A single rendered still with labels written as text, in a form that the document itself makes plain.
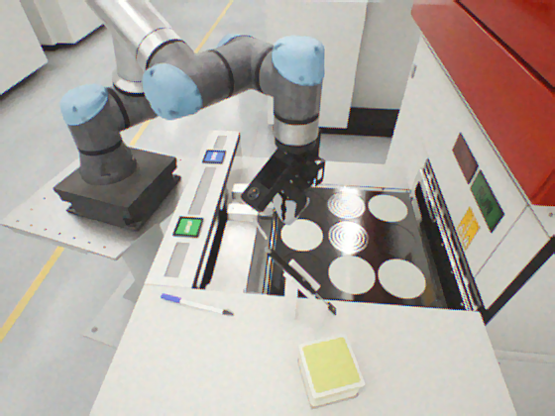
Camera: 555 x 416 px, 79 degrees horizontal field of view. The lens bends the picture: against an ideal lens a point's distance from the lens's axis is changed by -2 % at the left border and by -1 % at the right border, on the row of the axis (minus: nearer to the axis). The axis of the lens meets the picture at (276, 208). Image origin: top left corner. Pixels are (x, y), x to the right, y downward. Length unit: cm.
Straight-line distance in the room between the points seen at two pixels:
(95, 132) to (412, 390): 88
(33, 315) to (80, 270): 29
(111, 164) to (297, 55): 67
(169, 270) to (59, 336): 128
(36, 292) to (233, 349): 166
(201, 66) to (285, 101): 13
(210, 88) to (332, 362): 42
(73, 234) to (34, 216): 16
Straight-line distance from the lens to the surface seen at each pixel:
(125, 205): 95
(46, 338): 198
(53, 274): 219
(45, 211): 120
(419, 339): 65
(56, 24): 513
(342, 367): 53
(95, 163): 102
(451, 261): 81
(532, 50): 59
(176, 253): 74
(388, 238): 86
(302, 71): 50
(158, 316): 66
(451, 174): 86
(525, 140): 55
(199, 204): 83
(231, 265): 79
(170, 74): 49
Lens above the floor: 152
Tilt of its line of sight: 45 degrees down
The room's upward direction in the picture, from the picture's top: straight up
